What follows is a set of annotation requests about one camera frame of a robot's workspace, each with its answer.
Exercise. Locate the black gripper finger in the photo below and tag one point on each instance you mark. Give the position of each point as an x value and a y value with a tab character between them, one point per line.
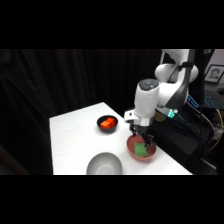
149	140
134	132

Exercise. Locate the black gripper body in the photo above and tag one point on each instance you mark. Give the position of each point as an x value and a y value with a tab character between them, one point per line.
141	127

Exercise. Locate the green triangle block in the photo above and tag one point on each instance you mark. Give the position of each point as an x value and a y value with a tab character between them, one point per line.
140	150

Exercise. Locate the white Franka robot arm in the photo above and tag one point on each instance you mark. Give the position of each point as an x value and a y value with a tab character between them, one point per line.
146	96

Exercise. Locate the pink bowl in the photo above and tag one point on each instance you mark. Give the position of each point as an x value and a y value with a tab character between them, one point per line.
141	157

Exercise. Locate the black bowl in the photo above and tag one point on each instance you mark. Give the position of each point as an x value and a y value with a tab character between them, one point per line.
107	130

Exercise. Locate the grey bowl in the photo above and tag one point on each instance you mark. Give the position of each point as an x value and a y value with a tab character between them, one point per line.
105	165

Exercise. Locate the orange long block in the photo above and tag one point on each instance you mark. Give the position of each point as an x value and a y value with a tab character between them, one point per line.
111	120

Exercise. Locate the orange cube block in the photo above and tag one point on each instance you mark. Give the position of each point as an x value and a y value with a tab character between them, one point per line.
105	125

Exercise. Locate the black robot stand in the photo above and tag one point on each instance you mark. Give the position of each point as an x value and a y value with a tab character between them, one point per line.
180	143

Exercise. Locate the small green light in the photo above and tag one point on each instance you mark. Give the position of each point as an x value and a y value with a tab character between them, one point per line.
172	113

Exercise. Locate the blue-lit control device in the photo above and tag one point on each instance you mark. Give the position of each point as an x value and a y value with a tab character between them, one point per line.
193	100

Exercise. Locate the cyan-lit keyboard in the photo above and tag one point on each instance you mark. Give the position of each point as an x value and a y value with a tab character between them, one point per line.
212	100

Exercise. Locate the black curtain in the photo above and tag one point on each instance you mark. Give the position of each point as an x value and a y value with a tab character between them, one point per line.
66	80

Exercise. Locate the framed portrait picture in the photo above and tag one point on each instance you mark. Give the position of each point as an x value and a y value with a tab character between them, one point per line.
214	74

